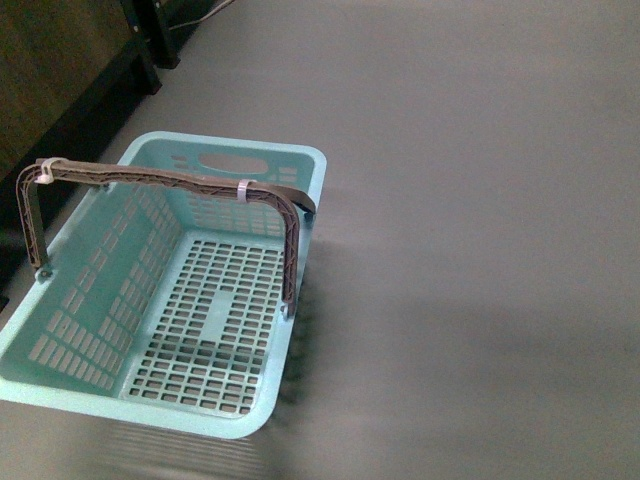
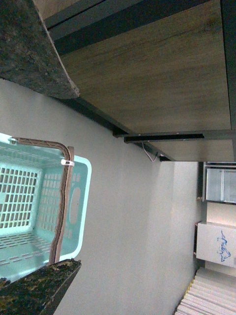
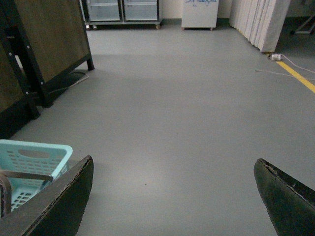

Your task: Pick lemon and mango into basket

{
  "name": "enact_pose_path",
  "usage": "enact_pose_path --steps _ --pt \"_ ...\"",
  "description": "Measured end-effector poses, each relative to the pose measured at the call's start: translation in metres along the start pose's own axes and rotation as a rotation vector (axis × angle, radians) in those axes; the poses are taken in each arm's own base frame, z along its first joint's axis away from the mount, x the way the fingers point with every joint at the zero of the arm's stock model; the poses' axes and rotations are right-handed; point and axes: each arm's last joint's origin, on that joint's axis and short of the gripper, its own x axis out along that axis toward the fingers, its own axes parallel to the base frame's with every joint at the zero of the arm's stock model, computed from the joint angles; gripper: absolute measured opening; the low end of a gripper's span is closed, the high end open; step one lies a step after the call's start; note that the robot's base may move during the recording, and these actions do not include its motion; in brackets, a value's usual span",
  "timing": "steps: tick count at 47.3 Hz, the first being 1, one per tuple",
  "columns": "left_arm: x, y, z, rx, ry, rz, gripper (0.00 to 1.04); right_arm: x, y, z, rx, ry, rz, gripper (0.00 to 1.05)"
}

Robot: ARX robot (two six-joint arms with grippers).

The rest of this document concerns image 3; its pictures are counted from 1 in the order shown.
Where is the wooden black-framed shelf unit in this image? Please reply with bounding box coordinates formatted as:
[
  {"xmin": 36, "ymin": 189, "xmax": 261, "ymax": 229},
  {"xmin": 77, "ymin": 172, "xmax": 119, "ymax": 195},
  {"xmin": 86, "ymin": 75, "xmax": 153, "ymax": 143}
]
[{"xmin": 0, "ymin": 0, "xmax": 94, "ymax": 139}]

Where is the glass door refrigerator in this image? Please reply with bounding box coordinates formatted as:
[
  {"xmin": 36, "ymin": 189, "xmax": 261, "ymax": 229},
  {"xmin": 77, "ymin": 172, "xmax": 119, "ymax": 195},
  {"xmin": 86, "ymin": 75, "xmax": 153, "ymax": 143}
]
[{"xmin": 80, "ymin": 0, "xmax": 163, "ymax": 30}]

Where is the white floor cable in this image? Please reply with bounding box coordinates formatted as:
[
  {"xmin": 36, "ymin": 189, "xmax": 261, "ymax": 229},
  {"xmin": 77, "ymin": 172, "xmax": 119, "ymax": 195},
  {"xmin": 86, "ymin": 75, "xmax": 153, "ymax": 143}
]
[{"xmin": 255, "ymin": 54, "xmax": 315, "ymax": 81}]

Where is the white curtain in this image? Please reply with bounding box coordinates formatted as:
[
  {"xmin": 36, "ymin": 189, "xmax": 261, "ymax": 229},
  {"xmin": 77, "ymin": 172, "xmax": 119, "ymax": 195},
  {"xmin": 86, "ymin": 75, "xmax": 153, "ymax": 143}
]
[{"xmin": 229, "ymin": 0, "xmax": 290, "ymax": 53}]

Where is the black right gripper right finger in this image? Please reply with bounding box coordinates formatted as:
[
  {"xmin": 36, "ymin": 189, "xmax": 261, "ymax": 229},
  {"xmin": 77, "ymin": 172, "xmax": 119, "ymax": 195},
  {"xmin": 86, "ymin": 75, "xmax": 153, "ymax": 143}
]
[{"xmin": 253, "ymin": 158, "xmax": 315, "ymax": 236}]

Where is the light blue plastic basket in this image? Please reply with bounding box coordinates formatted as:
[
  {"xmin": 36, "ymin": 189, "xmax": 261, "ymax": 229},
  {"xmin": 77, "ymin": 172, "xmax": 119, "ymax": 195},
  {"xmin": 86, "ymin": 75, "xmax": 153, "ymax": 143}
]
[{"xmin": 0, "ymin": 139, "xmax": 74, "ymax": 212}]

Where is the white chest freezer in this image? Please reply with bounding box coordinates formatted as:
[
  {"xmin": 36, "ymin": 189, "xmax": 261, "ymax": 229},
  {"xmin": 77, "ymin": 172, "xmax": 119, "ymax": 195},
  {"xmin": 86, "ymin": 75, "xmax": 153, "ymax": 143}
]
[{"xmin": 181, "ymin": 0, "xmax": 219, "ymax": 31}]

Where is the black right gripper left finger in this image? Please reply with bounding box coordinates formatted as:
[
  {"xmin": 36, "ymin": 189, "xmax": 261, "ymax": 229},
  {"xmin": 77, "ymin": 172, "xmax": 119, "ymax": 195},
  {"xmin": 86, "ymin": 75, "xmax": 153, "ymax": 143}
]
[{"xmin": 0, "ymin": 155, "xmax": 94, "ymax": 236}]

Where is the brown basket handle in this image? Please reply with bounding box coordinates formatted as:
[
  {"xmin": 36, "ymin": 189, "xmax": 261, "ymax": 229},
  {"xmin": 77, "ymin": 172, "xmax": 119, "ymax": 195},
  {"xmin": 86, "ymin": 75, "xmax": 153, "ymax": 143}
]
[{"xmin": 0, "ymin": 170, "xmax": 54, "ymax": 218}]

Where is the white power strip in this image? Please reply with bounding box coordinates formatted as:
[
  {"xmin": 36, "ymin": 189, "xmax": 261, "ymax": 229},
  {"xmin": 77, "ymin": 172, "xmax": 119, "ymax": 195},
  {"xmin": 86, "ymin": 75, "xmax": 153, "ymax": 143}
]
[{"xmin": 269, "ymin": 54, "xmax": 282, "ymax": 61}]

